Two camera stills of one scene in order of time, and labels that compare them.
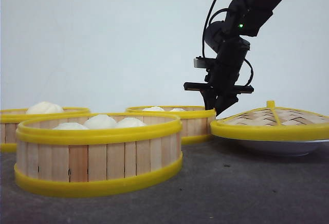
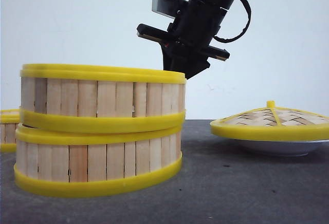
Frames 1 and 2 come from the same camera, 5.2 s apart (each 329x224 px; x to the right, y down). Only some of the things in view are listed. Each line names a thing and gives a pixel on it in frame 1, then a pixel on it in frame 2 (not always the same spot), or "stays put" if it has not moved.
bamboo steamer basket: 10,118 stays put
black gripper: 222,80 -> 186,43
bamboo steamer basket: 198,126 -> 101,98
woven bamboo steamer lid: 273,123 stays put
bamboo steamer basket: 93,154 stays put
